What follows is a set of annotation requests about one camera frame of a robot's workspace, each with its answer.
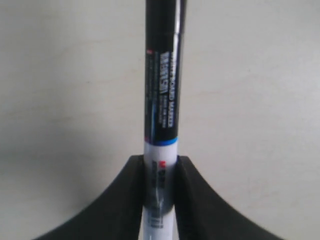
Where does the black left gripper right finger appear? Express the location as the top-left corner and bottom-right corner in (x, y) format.
(174, 156), (279, 240)

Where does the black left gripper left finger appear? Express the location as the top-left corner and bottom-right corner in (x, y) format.
(39, 155), (145, 240)

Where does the black white whiteboard marker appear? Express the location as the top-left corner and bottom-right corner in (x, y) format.
(142, 0), (187, 240)

